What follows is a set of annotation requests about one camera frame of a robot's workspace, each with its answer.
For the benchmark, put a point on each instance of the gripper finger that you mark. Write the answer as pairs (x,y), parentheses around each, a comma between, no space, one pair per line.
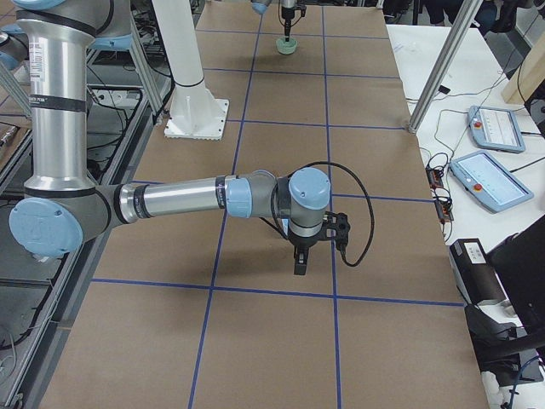
(287,29)
(300,261)

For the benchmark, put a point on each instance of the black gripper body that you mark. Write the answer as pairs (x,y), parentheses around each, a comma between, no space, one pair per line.
(287,11)
(303,241)

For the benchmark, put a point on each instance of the light green bowl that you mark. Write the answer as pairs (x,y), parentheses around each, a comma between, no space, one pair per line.
(286,47)

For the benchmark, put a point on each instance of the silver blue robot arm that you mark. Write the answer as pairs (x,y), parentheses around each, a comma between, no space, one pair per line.
(261,7)
(63,208)

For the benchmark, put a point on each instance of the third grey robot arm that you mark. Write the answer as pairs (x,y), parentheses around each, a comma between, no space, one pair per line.
(14,46)

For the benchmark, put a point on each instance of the black orange usb hub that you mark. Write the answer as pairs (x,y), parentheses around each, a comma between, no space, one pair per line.
(441,195)

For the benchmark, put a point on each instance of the black box with label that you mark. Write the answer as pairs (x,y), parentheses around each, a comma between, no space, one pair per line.
(475,278)

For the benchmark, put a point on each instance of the near teach pendant tablet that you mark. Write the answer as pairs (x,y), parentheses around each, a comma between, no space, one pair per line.
(488,181)

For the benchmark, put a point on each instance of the teach pendant tablet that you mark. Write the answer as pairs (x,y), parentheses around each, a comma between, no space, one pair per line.
(495,129)
(488,181)

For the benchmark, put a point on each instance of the far teach pendant tablet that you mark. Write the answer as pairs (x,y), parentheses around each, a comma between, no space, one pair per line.
(495,129)

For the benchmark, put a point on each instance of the wrist black camera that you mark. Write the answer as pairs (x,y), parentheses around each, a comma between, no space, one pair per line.
(302,9)
(336,228)

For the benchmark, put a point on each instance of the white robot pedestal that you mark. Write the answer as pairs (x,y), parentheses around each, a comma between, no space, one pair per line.
(194,112)

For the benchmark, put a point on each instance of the aluminium frame post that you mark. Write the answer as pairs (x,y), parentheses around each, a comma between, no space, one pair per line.
(452,43)

